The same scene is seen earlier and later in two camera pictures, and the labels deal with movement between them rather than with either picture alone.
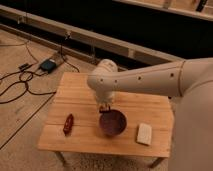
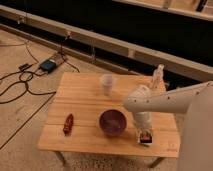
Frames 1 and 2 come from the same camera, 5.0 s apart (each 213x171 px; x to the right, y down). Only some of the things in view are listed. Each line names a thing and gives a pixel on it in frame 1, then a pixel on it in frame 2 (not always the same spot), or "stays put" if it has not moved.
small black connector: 25,66 stays put
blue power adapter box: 48,65 stays put
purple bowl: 113,123 stays put
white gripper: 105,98 to 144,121
